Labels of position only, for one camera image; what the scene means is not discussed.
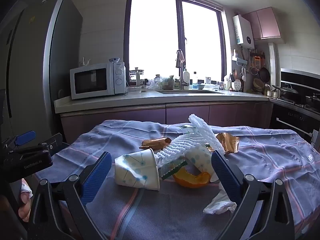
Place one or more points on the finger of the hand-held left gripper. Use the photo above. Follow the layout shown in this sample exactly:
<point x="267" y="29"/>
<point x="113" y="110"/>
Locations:
<point x="25" y="137"/>
<point x="51" y="143"/>

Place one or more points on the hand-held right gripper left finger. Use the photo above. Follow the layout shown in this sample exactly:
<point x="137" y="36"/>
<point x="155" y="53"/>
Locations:
<point x="97" y="177"/>

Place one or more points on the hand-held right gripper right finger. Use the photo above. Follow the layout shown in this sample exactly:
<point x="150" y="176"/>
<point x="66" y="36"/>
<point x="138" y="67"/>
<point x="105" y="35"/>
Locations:
<point x="225" y="177"/>

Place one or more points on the white tissue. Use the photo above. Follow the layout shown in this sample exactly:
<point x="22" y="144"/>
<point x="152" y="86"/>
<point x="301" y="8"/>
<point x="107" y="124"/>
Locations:
<point x="220" y="202"/>

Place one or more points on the large orange peel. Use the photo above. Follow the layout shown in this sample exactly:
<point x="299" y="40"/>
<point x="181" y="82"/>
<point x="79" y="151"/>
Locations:
<point x="192" y="182"/>

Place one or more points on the gold foil wrapper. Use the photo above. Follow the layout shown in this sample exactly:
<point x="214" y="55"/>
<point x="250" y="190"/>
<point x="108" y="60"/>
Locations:
<point x="155" y="143"/>
<point x="228" y="141"/>

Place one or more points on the crushed printed paper cup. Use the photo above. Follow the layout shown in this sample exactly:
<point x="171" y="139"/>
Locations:
<point x="135" y="172"/>

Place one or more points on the white foam fruit net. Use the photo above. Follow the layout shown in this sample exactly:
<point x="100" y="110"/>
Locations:
<point x="175" y="147"/>
<point x="203" y="132"/>

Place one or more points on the white green-print wrapper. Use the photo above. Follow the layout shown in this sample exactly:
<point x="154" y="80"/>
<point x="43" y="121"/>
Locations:
<point x="186" y="128"/>

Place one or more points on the person's left hand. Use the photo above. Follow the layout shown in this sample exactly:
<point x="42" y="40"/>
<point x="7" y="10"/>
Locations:
<point x="25" y="205"/>

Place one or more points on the purple checked tablecloth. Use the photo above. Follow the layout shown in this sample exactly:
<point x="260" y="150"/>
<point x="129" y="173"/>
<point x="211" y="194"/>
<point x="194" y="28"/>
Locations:
<point x="150" y="212"/>

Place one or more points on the light stone kitchen counter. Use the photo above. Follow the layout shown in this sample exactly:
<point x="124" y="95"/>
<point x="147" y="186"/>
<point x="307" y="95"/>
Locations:
<point x="105" y="101"/>

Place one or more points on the silver refrigerator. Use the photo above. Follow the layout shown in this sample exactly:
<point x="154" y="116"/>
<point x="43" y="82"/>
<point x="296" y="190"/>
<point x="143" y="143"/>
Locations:
<point x="32" y="67"/>

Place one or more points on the white microwave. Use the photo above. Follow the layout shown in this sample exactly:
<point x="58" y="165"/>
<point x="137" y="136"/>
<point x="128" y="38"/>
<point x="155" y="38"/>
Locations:
<point x="92" y="81"/>

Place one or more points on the purple base cabinets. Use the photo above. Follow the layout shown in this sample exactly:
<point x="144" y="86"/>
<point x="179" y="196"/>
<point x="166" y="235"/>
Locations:
<point x="185" y="113"/>

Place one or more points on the black built-in oven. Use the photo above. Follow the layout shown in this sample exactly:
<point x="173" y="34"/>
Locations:
<point x="290" y="120"/>

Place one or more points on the steel sink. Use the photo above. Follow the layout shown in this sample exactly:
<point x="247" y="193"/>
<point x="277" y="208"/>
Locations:
<point x="190" y="91"/>

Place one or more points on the white dotted utensil holder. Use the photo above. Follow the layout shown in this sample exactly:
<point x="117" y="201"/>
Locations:
<point x="236" y="85"/>

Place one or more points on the clear glass container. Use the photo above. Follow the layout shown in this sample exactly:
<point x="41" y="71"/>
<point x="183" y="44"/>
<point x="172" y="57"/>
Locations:
<point x="133" y="90"/>

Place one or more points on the steel kettle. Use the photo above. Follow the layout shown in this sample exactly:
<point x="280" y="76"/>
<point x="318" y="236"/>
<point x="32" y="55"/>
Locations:
<point x="268" y="91"/>

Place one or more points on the stack of bowls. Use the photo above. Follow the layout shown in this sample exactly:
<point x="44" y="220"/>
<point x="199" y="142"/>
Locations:
<point x="258" y="85"/>

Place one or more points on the gas stove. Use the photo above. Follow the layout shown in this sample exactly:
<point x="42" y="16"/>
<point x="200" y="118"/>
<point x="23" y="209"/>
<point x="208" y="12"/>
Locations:
<point x="300" y="102"/>

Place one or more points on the black pot with lid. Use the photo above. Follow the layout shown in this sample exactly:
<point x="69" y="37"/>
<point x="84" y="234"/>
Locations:
<point x="287" y="91"/>

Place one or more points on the glass pitcher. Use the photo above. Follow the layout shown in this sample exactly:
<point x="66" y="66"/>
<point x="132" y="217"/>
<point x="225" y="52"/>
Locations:
<point x="137" y="77"/>

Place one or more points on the white soap bottle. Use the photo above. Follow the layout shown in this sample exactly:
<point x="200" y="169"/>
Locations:
<point x="186" y="76"/>

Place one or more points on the steel faucet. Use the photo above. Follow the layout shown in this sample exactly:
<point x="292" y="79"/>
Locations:
<point x="180" y="77"/>

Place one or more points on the brown storage jar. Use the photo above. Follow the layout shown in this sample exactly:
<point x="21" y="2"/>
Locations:
<point x="168" y="83"/>

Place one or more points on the hanging black pan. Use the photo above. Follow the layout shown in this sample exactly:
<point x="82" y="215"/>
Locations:
<point x="265" y="73"/>

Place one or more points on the beige dish cloth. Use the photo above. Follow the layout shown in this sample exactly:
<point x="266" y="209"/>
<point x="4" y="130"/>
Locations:
<point x="179" y="57"/>

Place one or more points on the white water heater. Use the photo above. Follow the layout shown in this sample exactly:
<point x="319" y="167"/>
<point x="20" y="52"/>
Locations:
<point x="243" y="31"/>

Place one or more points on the kitchen window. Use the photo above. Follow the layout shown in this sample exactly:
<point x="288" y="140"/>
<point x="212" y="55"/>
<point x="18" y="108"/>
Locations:
<point x="152" y="35"/>

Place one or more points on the blue wall shelf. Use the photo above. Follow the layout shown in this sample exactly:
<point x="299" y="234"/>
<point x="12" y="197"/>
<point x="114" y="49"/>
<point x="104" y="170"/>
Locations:
<point x="239" y="60"/>

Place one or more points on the pink wall cabinet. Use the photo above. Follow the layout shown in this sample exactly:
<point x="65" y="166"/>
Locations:
<point x="265" y="23"/>

